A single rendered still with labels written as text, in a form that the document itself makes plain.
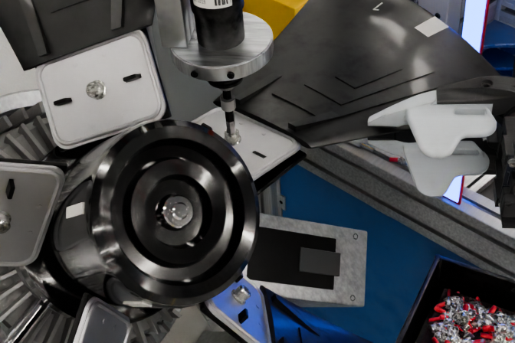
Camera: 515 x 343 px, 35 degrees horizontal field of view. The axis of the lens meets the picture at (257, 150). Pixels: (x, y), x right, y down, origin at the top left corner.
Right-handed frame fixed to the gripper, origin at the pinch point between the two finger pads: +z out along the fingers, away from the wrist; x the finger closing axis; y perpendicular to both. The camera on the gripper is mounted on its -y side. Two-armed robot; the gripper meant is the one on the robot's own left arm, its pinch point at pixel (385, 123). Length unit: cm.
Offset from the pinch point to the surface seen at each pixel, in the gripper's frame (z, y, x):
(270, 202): 16, -36, 56
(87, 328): 18.4, 20.2, -2.1
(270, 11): 13.1, -34.6, 16.2
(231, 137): 11.3, 4.2, -2.6
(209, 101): 34, -76, 73
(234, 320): 10.2, 16.2, 2.9
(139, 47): 16.9, 3.3, -10.6
